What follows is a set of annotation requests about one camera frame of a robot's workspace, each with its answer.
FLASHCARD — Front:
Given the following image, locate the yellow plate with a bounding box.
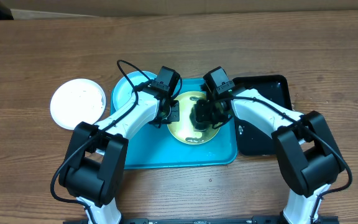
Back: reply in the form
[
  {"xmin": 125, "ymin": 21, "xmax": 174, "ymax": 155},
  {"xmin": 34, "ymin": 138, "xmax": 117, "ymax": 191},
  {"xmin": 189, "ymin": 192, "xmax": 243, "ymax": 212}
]
[{"xmin": 167, "ymin": 91, "xmax": 220, "ymax": 145}]

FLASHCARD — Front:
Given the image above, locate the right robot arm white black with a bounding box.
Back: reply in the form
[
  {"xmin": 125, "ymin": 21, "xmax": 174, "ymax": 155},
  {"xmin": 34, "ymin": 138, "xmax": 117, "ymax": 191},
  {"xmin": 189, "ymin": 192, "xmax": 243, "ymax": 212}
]
[{"xmin": 190, "ymin": 88, "xmax": 349, "ymax": 223}]

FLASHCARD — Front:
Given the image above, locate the black plastic tray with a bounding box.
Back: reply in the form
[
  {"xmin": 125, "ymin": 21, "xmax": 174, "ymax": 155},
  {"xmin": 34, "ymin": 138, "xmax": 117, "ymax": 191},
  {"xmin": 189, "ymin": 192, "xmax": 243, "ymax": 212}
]
[{"xmin": 233, "ymin": 75, "xmax": 292, "ymax": 156}]

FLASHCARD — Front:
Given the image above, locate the light blue plate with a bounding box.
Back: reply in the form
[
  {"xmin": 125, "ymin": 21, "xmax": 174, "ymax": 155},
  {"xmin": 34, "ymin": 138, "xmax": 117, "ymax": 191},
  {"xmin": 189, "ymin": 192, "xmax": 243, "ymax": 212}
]
[{"xmin": 111, "ymin": 71, "xmax": 148, "ymax": 114}]

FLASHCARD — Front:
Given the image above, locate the teal plastic tray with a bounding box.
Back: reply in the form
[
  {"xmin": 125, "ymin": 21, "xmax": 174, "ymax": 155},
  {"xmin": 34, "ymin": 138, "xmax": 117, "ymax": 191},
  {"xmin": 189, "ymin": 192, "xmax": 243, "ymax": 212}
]
[{"xmin": 99, "ymin": 78, "xmax": 237, "ymax": 169}]

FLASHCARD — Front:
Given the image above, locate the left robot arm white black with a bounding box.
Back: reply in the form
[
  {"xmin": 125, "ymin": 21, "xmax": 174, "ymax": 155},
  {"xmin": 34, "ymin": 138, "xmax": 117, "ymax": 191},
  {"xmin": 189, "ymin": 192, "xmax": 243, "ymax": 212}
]
[{"xmin": 50, "ymin": 88, "xmax": 179, "ymax": 223}]

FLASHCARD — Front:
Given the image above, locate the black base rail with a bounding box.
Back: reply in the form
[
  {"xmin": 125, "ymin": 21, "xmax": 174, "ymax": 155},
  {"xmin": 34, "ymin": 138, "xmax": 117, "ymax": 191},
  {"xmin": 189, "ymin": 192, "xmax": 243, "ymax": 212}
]
[{"xmin": 62, "ymin": 215, "xmax": 340, "ymax": 224}]

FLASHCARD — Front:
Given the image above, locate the white plate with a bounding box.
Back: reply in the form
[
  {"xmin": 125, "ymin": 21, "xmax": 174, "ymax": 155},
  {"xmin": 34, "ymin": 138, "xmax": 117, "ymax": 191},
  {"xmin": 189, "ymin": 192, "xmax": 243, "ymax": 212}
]
[{"xmin": 50, "ymin": 78, "xmax": 106, "ymax": 130}]

